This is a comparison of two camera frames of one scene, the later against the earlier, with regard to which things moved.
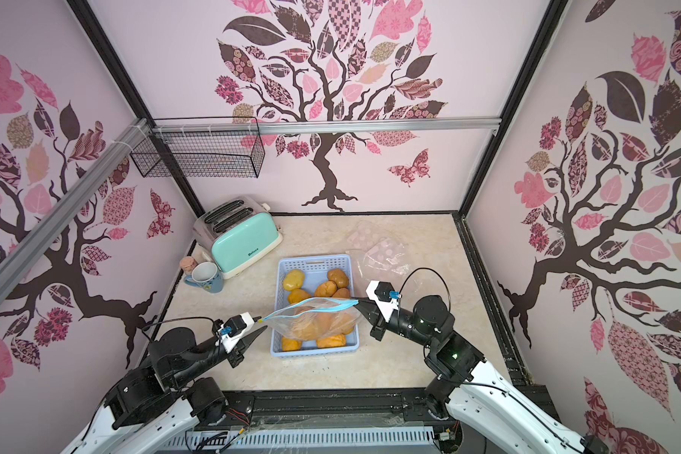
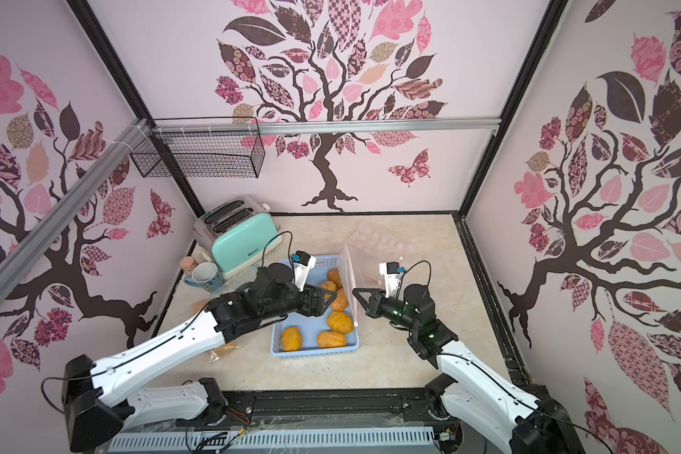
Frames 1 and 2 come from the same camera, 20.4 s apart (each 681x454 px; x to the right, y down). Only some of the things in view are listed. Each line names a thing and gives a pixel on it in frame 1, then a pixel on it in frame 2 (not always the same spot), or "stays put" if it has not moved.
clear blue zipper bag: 315,319 -> 225,348
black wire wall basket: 210,147 stays put
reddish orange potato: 326,289 stays put
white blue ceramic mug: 207,276 stays put
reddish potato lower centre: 341,293 stays put
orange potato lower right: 289,344 stays put
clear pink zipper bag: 385,261 -> 363,271
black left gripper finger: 250,339 -> 320,305
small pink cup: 187,265 stays put
